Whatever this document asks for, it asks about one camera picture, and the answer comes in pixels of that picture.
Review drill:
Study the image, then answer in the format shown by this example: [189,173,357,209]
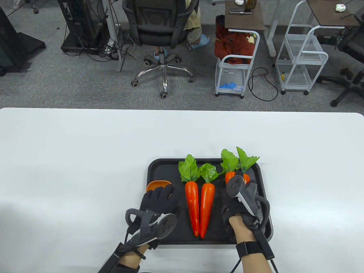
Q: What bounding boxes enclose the person's left hand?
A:
[122,184,180,252]

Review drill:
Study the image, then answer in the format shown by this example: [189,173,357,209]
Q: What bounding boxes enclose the person's right hand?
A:
[221,171,268,239]

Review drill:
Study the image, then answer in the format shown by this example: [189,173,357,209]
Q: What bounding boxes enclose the orange toy carrot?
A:
[178,154,201,237]
[198,163,220,239]
[220,149,239,188]
[236,146,260,185]

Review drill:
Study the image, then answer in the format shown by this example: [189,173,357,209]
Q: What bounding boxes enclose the person's right forearm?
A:
[235,233,275,273]

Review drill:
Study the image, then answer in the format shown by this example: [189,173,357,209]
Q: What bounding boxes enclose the black right forearm sensor box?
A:
[235,241,274,260]

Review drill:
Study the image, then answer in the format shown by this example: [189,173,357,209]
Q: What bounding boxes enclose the black left forearm sensor box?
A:
[98,242,141,273]

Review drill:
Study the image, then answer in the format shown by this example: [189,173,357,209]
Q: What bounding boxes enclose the orange bowl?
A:
[146,180,173,199]

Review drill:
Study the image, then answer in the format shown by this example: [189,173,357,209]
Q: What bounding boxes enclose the grey left hand controller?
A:
[125,208,177,247]

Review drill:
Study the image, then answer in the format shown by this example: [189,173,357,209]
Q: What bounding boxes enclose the black plastic tray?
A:
[147,158,274,245]

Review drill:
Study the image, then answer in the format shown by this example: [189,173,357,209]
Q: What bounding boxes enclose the white cart with bag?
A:
[215,28,260,99]

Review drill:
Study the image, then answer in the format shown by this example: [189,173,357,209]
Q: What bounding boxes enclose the red bag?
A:
[214,14,255,65]

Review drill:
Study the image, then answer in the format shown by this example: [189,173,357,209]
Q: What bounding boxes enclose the black mesh office chair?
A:
[122,0,199,99]

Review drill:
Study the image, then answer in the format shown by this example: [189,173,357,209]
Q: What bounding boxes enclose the small brown desk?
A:
[225,0,278,57]

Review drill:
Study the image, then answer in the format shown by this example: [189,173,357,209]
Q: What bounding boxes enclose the black computer stand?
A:
[58,0,120,61]

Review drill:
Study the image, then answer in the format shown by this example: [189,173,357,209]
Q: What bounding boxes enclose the dark office chair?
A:
[316,6,364,108]

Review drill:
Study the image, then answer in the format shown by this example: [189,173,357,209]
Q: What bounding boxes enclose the black floor stand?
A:
[0,7,46,76]

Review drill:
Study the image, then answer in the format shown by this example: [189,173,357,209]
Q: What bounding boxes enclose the large brown desk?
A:
[307,0,364,29]

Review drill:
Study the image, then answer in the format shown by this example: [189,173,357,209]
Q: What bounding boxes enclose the black floor cable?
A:
[248,67,279,102]

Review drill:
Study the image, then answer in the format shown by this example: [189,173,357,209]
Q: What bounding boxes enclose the empty white wire cart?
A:
[275,0,329,96]

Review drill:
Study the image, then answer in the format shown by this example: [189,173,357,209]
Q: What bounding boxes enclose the white metal frame leg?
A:
[102,0,124,72]

